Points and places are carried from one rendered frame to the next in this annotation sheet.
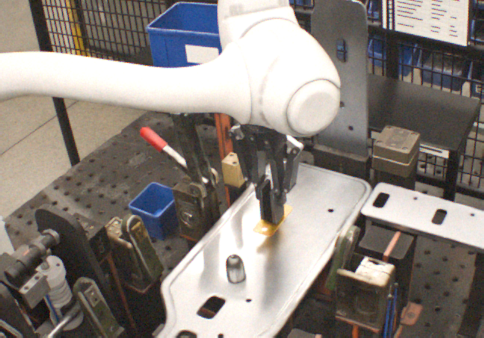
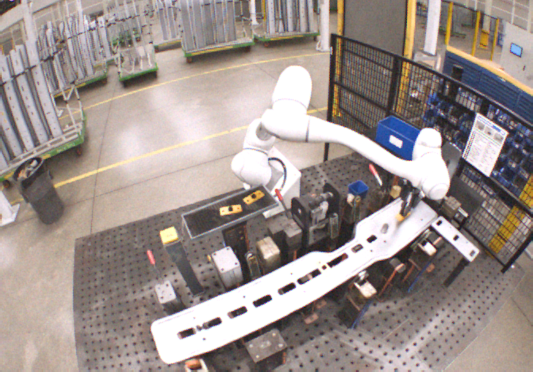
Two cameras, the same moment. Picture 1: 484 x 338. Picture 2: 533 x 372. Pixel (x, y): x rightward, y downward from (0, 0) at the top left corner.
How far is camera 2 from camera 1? 0.24 m
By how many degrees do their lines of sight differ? 23
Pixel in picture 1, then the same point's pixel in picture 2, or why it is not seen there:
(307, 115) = (435, 193)
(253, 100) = (421, 181)
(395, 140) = (451, 203)
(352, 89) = not seen: hidden behind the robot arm
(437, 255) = (446, 249)
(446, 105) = (473, 196)
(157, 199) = (358, 186)
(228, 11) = (420, 143)
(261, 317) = (386, 249)
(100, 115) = not seen: hidden behind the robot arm
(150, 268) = (355, 216)
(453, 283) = (448, 262)
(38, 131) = not seen: hidden behind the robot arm
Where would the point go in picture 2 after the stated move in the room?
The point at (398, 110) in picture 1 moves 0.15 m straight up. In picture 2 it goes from (456, 190) to (465, 169)
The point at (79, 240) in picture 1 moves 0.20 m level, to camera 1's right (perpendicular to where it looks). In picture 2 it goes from (339, 199) to (385, 212)
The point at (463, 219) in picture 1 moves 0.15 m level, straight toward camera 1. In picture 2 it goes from (463, 243) to (451, 262)
